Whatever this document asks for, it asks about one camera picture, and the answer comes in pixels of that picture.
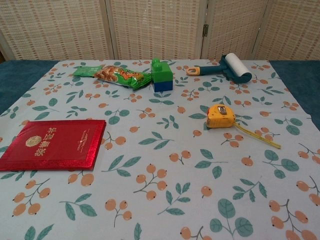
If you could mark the yellow tape measure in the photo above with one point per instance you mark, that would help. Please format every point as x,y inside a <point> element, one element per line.
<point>220,117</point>

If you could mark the green blue building block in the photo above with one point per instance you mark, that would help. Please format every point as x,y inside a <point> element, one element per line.
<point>162,75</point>

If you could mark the orange green snack bag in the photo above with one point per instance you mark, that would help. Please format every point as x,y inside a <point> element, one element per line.
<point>117,73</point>

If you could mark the floral tablecloth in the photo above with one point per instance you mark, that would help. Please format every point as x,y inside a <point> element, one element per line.
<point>160,200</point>

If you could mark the woven folding screen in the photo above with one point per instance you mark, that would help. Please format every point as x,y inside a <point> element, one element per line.
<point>155,30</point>

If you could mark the small green packet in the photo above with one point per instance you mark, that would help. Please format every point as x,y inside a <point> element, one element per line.
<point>83,72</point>

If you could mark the teal lint roller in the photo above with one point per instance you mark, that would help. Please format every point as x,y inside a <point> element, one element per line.
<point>237,67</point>

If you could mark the red certificate book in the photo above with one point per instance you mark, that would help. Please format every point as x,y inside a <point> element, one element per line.
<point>55,145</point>

